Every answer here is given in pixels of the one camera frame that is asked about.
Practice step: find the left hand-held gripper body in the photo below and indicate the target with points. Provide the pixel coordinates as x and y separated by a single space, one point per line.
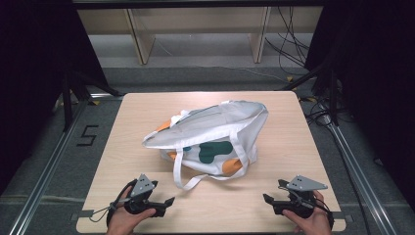
142 186

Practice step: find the person's right hand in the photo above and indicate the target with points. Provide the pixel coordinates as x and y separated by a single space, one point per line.
313 225

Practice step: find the light wooden shelf unit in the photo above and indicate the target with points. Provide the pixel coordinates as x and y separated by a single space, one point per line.
143 45

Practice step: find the yellow tape piece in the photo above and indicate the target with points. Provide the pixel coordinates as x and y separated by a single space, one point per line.
95 102
289 78

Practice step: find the white patterned tote bag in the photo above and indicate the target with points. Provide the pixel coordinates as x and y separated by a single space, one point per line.
212 130

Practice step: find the black metal stand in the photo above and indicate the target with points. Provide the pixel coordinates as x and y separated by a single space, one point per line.
67 104
332 98

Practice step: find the aluminium floor rail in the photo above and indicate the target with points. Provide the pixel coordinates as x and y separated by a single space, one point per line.
355 163
49 166

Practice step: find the person's left hand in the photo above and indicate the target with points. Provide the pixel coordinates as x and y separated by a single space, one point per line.
122 222

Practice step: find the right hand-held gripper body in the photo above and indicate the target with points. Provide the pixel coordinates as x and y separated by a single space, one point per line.
303 184

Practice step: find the black curtain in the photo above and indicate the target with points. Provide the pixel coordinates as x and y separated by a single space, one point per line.
36 65
375 81

